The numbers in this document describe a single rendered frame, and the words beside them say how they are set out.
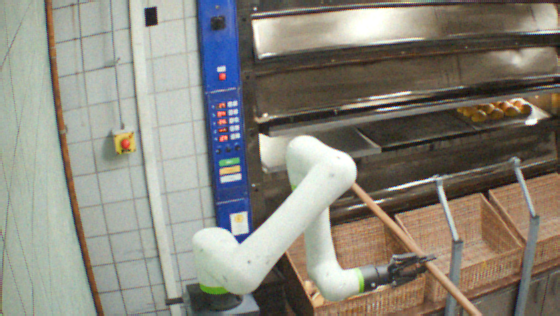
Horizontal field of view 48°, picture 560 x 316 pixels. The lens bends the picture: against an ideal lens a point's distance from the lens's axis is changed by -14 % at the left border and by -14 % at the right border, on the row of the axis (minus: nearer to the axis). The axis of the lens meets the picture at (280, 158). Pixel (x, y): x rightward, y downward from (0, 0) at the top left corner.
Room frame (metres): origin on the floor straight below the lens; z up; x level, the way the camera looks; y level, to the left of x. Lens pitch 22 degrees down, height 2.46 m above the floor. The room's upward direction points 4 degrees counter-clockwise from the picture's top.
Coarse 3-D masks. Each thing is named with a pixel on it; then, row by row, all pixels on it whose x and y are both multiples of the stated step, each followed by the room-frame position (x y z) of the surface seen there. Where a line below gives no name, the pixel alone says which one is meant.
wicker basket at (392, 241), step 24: (336, 240) 3.06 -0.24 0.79; (360, 240) 3.09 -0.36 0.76; (384, 240) 3.12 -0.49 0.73; (288, 264) 2.89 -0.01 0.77; (360, 264) 3.06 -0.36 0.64; (288, 288) 2.91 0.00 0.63; (408, 288) 2.69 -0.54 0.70; (312, 312) 2.59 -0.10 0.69; (336, 312) 2.59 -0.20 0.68; (360, 312) 2.63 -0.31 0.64; (384, 312) 2.66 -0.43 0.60
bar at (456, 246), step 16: (512, 160) 2.97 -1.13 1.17; (448, 176) 2.85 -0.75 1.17; (464, 176) 2.88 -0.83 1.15; (368, 192) 2.75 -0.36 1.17; (384, 192) 2.76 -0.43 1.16; (448, 208) 2.75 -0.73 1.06; (528, 208) 2.82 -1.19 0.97; (448, 224) 2.71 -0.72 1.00; (528, 240) 2.77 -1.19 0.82; (528, 256) 2.75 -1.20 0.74; (528, 272) 2.75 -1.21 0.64; (528, 288) 2.76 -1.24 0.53; (448, 304) 2.62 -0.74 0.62
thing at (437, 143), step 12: (540, 120) 3.49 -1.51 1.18; (552, 120) 3.49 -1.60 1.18; (468, 132) 3.36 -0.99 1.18; (480, 132) 3.35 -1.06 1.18; (492, 132) 3.35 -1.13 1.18; (504, 132) 3.38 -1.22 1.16; (516, 132) 3.41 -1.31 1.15; (408, 144) 3.25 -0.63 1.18; (420, 144) 3.24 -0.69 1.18; (432, 144) 3.24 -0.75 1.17; (444, 144) 3.26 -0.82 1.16; (456, 144) 3.29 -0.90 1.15; (360, 156) 3.14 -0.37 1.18; (372, 156) 3.15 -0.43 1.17; (384, 156) 3.17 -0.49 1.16; (396, 156) 3.19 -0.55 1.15; (264, 180) 3.00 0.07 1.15
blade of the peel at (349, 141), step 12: (324, 132) 3.45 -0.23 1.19; (336, 132) 3.44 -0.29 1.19; (348, 132) 3.44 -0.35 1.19; (264, 144) 3.34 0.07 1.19; (276, 144) 3.33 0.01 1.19; (324, 144) 3.29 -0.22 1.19; (336, 144) 3.29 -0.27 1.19; (348, 144) 3.28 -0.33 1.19; (360, 144) 3.27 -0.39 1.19; (372, 144) 3.25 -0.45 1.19; (264, 156) 3.20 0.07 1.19; (276, 156) 3.19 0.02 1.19; (276, 168) 3.02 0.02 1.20
